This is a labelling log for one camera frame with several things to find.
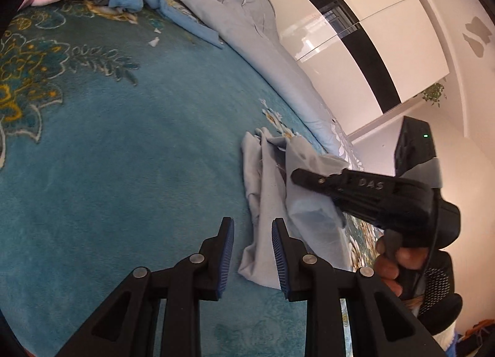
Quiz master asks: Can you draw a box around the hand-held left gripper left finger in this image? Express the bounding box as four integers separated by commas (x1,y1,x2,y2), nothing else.
54,216,236,357

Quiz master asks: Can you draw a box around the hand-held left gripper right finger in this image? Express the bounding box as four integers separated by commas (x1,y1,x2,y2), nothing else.
271,217,445,357

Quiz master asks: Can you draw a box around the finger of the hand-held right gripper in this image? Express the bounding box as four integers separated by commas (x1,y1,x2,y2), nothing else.
290,168,349,207

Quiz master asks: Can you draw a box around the light blue shirt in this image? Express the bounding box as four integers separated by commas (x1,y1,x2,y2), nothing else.
238,127,353,291

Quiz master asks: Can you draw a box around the person's right hand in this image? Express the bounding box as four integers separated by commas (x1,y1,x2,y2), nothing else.
375,240,463,337

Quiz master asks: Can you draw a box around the white glossy wardrobe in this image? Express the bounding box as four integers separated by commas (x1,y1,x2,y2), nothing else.
247,0,451,137

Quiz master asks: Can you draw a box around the teal floral blanket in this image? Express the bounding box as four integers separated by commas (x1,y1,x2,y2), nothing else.
0,0,383,357

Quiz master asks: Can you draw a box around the light blue daisy quilt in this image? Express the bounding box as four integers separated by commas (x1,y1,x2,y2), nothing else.
173,0,366,172

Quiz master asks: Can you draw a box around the green leaf wall sticker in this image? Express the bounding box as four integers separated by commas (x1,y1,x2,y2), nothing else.
421,82,446,109

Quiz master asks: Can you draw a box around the butterfly wall sticker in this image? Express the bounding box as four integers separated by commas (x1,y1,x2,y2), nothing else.
461,15,494,58

